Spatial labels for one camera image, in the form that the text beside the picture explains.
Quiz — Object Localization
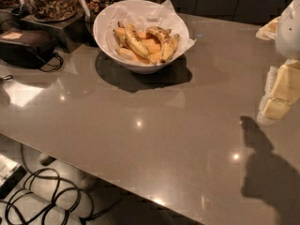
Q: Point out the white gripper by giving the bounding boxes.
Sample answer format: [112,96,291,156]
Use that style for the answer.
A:
[256,0,300,126]

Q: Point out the spotted banana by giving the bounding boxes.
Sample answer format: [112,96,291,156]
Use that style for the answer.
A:
[125,23,156,64]
[146,26,180,63]

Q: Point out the white paper bowl liner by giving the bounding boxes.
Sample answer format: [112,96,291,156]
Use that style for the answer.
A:
[101,0,195,55]

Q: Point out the white ceramic bowl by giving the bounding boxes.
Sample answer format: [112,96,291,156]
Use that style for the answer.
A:
[93,8,180,74]

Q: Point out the orange banana pieces pile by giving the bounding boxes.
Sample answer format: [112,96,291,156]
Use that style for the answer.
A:
[113,22,161,65]

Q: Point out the black display stand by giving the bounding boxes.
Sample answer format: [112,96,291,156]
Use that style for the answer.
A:
[21,10,94,53]

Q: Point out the tray of nuts centre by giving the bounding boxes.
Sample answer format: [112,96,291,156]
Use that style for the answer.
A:
[28,0,77,23]

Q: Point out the black card terminal device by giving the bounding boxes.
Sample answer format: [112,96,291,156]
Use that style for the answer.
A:
[0,28,56,69]

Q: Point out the box on floor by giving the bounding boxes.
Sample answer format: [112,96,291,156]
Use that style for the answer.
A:
[0,155,26,199]

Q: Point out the black cable on table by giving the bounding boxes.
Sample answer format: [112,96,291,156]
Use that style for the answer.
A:
[29,45,65,73]

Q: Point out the black floor cables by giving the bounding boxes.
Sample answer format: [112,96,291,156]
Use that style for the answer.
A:
[0,143,126,225]

